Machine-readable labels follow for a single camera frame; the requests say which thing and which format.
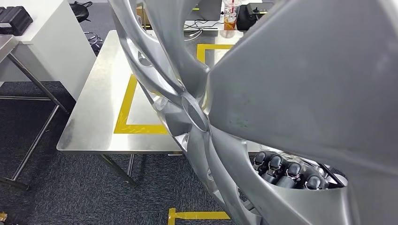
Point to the iced drink plastic cup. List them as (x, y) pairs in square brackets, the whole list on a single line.
[(231, 18)]

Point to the steel workbench table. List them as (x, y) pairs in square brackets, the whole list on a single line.
[(102, 108)]

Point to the silver plastic wheel hubcap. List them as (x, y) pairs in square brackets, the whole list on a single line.
[(280, 77)]

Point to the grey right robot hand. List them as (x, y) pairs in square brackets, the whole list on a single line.
[(289, 172)]

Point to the white cabinet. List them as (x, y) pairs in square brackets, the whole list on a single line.
[(46, 46)]

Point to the black hard case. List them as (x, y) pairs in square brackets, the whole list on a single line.
[(14, 20)]

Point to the black remote controller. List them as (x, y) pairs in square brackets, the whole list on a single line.
[(255, 15)]

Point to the steel side table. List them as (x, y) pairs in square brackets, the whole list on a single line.
[(6, 46)]

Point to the yellow workbench tape outline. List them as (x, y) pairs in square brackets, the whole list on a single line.
[(140, 129)]

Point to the yellow floor tape square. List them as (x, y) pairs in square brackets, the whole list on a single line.
[(199, 215)]

